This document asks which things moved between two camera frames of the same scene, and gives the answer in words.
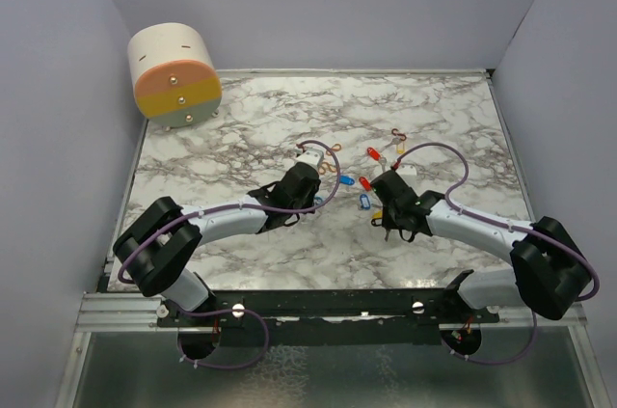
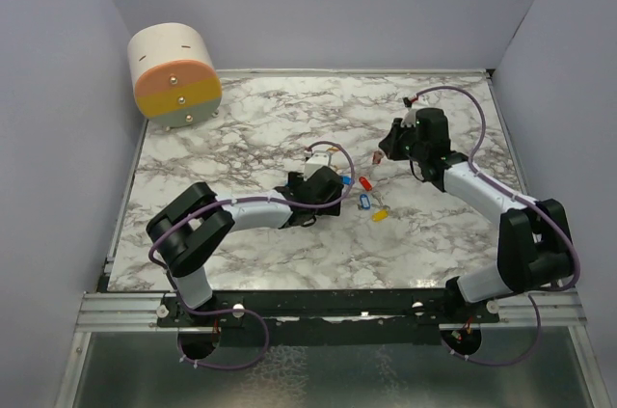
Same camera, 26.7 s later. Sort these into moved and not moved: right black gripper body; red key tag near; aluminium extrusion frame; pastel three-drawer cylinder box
Moved: right black gripper body
Not moved: pastel three-drawer cylinder box; red key tag near; aluminium extrusion frame
